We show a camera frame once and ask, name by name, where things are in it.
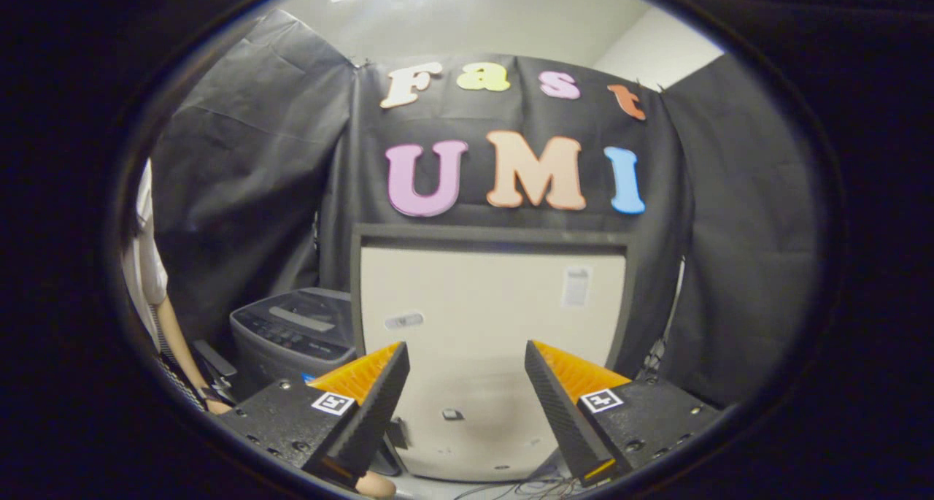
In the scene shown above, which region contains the person's leg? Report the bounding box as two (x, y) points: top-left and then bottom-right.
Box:
(355, 471), (397, 499)

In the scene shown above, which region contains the black backdrop cloth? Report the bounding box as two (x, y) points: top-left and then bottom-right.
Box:
(150, 9), (825, 409)

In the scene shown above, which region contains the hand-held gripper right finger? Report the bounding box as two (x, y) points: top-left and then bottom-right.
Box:
(524, 339), (725, 486)

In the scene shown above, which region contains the black office chair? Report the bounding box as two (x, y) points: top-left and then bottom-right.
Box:
(191, 339), (238, 402)

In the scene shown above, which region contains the person's white shirt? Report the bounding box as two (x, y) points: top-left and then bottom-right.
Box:
(123, 161), (169, 340)

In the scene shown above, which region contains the grey washing machine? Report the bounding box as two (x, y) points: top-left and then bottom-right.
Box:
(230, 288), (358, 400)

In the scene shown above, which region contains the beige cabinet with grey frame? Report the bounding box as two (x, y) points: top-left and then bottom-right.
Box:
(350, 224), (634, 482)

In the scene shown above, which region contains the black white patterned garment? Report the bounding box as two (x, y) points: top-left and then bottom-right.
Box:
(150, 303), (209, 412)

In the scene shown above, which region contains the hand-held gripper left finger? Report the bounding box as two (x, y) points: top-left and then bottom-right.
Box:
(216, 341), (412, 489)

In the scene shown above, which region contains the tangle of floor cables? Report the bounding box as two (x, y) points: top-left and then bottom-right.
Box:
(452, 471), (577, 500)

